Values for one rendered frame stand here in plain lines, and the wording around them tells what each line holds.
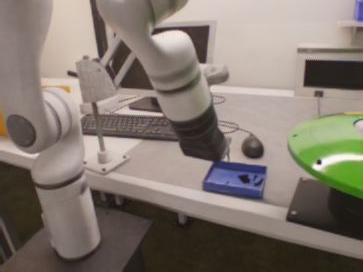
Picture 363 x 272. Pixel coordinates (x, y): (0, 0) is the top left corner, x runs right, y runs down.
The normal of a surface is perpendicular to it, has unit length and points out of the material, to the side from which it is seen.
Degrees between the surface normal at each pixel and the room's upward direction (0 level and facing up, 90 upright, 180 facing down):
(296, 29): 90
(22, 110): 87
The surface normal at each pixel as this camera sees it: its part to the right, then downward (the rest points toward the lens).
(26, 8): 0.61, 0.33
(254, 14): -0.44, 0.36
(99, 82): 0.02, 0.37
